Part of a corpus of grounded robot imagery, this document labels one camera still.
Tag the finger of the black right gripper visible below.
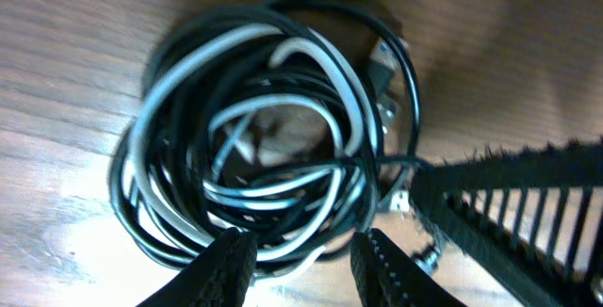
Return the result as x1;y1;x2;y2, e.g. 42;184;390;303
410;140;602;306

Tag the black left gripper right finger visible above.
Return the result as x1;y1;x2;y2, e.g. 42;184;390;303
350;229;462;307

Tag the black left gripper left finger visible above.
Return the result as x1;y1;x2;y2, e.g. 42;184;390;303
139;228;257;307

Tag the white USB cable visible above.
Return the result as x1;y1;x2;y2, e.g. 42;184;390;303
120;23;411;280

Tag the black USB cable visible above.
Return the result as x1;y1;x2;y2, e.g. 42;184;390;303
106;0;423;270

